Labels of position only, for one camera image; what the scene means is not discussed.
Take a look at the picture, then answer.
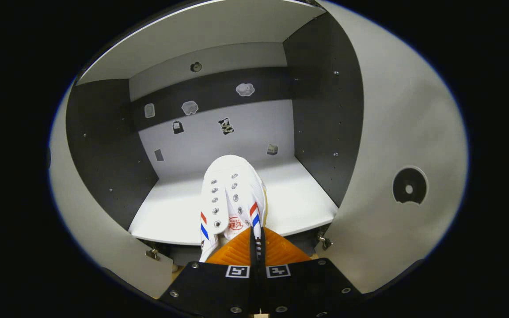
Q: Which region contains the white striped shoe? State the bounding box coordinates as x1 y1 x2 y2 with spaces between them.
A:
199 155 268 263

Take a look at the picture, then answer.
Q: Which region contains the white shoe cabinet door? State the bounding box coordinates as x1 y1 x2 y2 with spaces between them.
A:
48 84 175 299
314 0 469 294

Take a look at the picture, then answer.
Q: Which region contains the white grey shoe cabinet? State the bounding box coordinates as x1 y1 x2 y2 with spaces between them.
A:
66 0 365 265

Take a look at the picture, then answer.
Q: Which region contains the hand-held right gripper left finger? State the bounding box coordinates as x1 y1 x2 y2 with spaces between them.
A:
160 227 255 316

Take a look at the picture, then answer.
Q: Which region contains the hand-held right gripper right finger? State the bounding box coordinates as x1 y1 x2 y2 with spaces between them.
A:
254 227 363 316

